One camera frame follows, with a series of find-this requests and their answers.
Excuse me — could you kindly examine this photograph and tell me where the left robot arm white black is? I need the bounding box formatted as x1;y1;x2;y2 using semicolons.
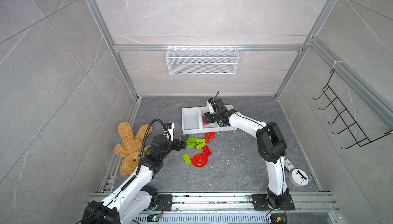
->
79;134;189;224

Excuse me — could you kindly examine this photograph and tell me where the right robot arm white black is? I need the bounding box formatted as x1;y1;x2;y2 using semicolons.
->
204;98;290;209

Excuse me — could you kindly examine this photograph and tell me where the green lego brick lower left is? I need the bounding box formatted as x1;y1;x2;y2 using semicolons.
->
186;142;195;149

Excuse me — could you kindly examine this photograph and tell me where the white right storage bin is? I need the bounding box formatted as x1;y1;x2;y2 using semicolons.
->
217;105;237;132

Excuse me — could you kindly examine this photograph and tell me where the white storage bin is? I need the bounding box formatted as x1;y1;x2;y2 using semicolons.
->
182;107;201;134
217;105;237;132
197;106;219;133

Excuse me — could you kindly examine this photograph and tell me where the white middle storage bin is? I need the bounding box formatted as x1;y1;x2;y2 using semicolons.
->
197;106;219;133

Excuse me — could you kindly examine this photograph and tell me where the green lego brick lone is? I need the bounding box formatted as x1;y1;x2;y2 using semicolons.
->
182;153;192;165

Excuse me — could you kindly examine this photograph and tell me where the green lego brick upper side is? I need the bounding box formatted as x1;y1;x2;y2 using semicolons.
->
195;139;206;145

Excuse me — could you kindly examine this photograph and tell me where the green lego brick tilted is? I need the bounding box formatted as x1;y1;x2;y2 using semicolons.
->
195;142;207;151

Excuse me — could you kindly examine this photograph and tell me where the red lego brick square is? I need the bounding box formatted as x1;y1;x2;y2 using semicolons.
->
208;132;217;139

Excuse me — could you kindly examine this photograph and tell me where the red lego brick long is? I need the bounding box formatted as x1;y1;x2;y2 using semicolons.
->
205;133;210;145

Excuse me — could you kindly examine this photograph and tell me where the white left storage bin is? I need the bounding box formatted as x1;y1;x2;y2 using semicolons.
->
182;107;201;134

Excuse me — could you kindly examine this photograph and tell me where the red lego arch piece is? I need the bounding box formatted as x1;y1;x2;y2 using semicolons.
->
191;152;208;168

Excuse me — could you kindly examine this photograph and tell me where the brown teddy bear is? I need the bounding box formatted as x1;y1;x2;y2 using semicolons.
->
114;122;149;177

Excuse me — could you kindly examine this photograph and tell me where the white tape roll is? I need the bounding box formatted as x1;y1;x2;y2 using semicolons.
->
290;169;309;187

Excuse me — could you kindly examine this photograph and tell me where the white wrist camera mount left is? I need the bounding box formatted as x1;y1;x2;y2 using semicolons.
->
164;123;175;142

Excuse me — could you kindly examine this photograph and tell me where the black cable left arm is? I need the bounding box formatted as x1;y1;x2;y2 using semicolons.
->
136;118;168;172

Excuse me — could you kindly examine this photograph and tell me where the white wire mesh basket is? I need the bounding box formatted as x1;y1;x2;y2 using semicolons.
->
165;46;240;75

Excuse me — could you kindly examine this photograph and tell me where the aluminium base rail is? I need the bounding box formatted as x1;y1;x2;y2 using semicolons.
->
132;192;345;224

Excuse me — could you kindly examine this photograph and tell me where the black wire hook rack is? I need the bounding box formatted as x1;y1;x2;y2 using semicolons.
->
313;69;393;150

